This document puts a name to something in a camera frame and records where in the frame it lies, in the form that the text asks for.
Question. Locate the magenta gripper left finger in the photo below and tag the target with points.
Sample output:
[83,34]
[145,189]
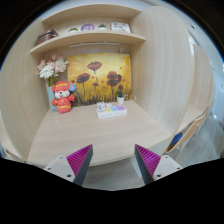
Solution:
[73,167]

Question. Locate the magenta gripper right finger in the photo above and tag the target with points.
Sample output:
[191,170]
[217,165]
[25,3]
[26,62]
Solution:
[152,166]

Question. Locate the wooden chair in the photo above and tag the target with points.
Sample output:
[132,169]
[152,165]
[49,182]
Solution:
[192,120]

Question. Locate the light blue vase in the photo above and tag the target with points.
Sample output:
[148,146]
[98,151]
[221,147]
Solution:
[50,98]

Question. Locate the red plush toy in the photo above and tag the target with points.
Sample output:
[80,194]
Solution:
[63,96]

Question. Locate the small potted plant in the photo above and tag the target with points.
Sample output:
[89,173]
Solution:
[120,95]

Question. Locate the poppy flower painting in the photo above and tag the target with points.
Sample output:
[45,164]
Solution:
[100,77]

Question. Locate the pink white flower bouquet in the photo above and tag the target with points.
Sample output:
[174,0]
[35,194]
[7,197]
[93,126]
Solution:
[50,69]

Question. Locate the small green plant dish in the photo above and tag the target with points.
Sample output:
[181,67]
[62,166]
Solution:
[73,30]

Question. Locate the purple round plate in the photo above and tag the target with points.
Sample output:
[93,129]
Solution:
[88,27]

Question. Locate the small white pot plant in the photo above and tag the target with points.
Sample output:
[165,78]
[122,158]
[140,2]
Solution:
[102,27]

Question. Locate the white framed card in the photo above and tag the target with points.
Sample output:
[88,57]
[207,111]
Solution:
[122,27]

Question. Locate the wooden wall shelf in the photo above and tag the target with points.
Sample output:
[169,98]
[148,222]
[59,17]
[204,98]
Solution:
[94,11]

